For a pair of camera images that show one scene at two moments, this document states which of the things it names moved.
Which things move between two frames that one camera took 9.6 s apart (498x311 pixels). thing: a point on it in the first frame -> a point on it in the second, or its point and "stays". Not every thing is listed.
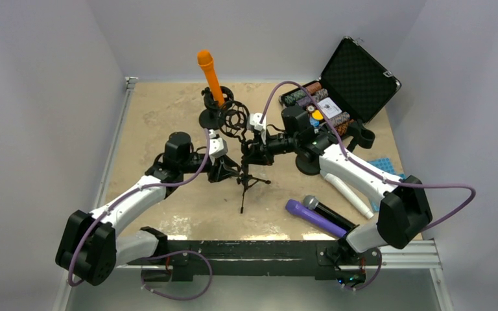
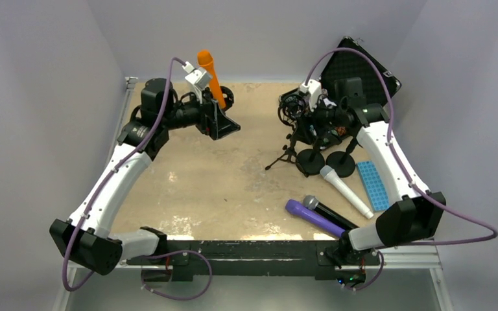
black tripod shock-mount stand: [233, 117] -> [290, 107]
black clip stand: [308, 163] stays
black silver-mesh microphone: [311, 202] stays
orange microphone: [205, 59] stays
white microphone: [353, 201] stays
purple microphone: [315, 218] stays
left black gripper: [221, 170] -> [211, 123]
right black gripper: [259, 154] -> [309, 118]
